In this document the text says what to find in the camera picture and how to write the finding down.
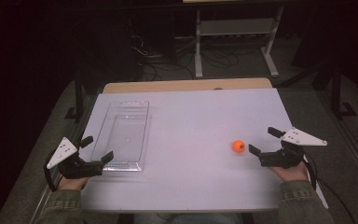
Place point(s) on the light wooden table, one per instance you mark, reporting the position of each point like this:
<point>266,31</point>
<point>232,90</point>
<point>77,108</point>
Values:
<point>183,85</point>

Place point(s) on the person's right hand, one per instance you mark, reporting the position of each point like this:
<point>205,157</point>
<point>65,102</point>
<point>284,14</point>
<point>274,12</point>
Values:
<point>293,174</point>

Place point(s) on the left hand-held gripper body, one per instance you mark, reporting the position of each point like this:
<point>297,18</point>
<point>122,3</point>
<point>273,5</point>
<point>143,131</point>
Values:
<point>74,168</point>

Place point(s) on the person's left hand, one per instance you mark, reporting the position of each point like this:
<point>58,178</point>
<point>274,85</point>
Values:
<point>72,183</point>

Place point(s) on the black metal stand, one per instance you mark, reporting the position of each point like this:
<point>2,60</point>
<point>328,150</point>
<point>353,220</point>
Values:
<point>336,93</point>
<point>79,96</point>

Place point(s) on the white metal frame desk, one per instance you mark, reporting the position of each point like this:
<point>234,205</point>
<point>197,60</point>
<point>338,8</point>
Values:
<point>236,26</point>

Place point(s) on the clear plastic tray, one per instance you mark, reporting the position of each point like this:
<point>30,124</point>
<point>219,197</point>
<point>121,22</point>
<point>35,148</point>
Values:
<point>124,137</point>

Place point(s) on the orange ball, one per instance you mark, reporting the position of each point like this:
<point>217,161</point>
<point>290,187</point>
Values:
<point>238,146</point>

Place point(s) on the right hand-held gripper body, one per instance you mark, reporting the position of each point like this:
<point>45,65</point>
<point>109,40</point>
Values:
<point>279,159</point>

